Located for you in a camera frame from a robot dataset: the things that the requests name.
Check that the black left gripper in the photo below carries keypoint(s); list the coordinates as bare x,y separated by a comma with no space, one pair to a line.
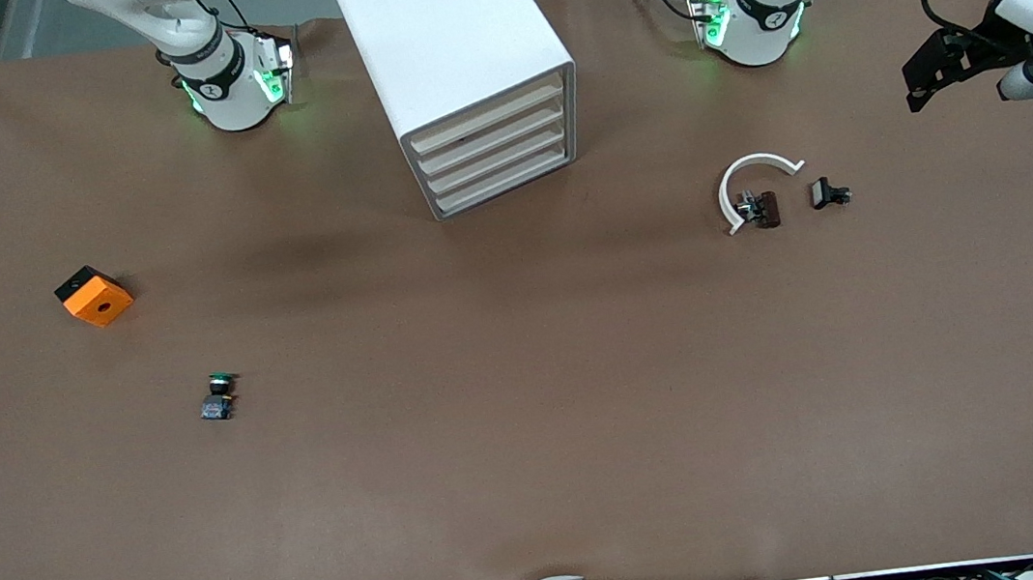
984,42

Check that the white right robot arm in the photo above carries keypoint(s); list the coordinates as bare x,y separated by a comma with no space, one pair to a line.
226,90

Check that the orange black button box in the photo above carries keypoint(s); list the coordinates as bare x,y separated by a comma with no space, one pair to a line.
100,303

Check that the green push button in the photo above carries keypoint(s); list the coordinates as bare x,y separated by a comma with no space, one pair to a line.
217,407

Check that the black small component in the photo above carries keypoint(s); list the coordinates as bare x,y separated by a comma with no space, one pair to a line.
822,193

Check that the brown metal small component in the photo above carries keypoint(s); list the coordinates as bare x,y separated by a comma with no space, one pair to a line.
765,208

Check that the white curved clamp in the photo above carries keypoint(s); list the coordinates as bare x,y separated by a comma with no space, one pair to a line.
725,193

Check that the brown table cover sheet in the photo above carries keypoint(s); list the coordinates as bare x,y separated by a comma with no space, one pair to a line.
532,424

